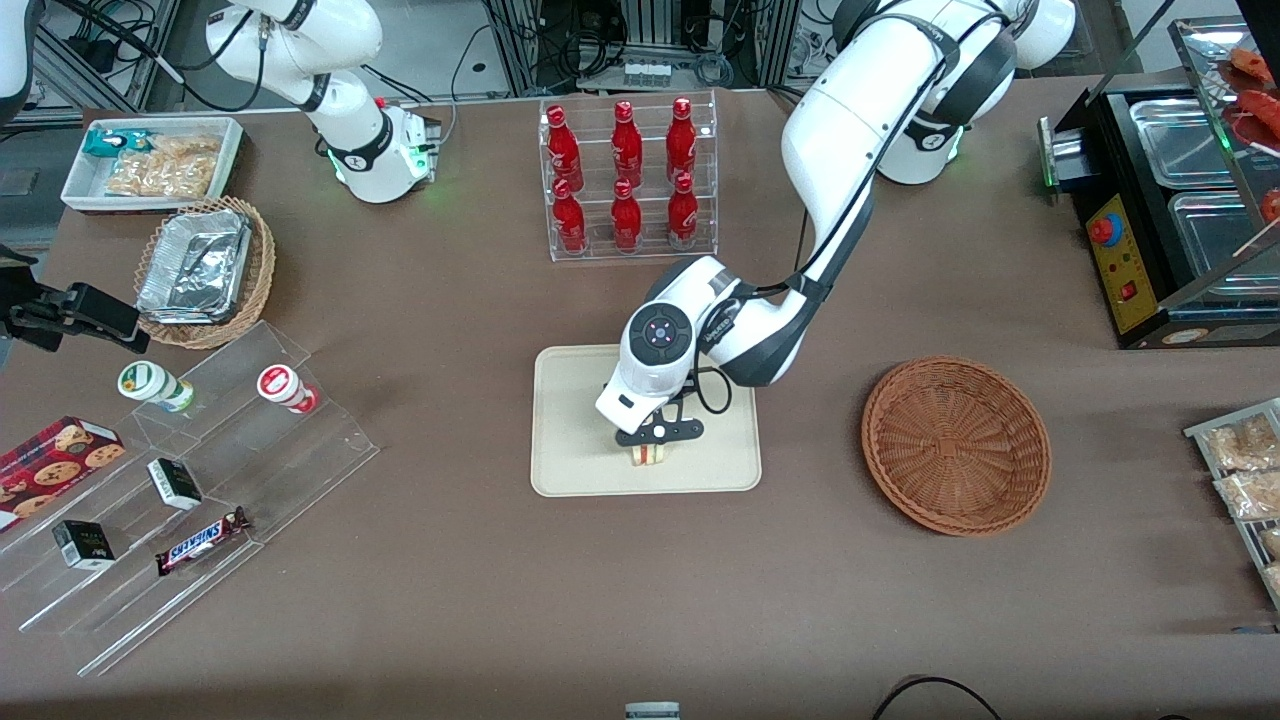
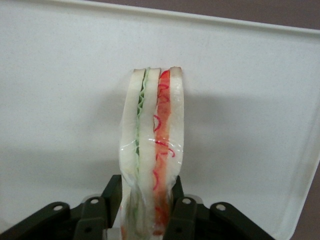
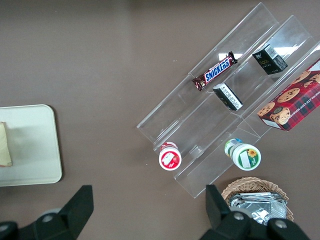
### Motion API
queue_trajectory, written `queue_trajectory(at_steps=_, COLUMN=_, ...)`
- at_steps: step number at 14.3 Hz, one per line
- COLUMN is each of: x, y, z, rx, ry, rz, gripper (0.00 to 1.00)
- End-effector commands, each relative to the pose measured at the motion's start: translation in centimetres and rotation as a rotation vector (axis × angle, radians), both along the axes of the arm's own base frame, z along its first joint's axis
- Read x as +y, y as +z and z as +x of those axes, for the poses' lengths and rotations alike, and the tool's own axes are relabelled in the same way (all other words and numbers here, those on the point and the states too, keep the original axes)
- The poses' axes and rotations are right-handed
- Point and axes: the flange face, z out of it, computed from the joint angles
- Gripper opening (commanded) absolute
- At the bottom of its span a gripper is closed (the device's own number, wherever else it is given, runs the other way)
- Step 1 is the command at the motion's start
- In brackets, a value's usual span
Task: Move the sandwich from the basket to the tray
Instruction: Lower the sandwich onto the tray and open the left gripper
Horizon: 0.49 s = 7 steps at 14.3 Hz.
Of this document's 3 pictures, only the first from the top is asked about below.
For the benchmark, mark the red cola bottle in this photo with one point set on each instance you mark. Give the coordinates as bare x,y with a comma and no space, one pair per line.
563,150
626,220
681,142
683,218
627,145
570,222

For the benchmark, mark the clear bag of crackers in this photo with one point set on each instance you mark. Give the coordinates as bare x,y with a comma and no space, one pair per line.
170,168

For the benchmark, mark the triangle sandwich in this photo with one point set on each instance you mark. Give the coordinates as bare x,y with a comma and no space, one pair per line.
648,457

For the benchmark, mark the clear acrylic stepped shelf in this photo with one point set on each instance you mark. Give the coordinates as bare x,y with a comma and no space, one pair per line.
300,450

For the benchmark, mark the white rectangular snack bin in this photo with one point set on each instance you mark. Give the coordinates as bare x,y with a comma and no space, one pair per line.
80,185

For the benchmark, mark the clear bag of fried snacks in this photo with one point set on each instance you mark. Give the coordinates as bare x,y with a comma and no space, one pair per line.
1250,495
1245,445
1274,578
1272,540

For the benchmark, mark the stack of foil containers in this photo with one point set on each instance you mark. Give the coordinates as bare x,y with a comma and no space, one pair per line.
195,265

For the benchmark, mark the clear acrylic bottle rack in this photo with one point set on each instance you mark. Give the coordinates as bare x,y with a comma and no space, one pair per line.
650,250

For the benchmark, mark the teal snack packet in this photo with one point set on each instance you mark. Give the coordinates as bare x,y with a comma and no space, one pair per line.
112,142

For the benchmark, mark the steel food pan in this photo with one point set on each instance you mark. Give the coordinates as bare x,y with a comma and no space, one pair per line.
1180,140
1215,240

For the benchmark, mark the snickers chocolate bar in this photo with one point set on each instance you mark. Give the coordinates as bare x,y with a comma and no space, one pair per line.
200,541

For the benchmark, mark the brown wicker basket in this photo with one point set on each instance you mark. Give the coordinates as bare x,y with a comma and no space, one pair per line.
955,445

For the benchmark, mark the light wicker basket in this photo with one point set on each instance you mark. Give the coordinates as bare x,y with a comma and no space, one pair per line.
262,260

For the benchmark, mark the beige plastic tray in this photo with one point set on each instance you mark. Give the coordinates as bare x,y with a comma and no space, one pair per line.
570,460

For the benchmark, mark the white power strip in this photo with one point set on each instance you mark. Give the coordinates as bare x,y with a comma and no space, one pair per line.
647,72

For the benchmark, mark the black food warmer machine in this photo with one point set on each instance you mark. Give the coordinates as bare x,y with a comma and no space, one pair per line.
1125,290

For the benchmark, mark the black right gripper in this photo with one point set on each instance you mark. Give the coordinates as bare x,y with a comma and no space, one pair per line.
22,307

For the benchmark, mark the green capped yogurt bottle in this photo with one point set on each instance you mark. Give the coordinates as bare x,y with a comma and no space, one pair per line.
150,384

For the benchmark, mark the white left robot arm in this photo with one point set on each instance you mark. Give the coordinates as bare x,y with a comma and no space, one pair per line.
850,120

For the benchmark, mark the grey metal block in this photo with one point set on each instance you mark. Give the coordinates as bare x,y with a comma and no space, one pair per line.
652,712

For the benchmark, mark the small black box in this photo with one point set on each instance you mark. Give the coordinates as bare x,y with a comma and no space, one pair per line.
83,545
175,484

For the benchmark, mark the red capped yogurt bottle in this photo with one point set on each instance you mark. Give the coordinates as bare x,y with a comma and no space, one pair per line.
282,386

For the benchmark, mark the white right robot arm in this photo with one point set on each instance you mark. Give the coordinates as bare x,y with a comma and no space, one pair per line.
350,150

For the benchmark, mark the red sausages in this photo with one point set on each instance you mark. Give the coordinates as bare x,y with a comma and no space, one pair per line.
1258,105

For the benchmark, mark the red cookie box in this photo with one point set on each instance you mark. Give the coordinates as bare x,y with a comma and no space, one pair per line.
50,465

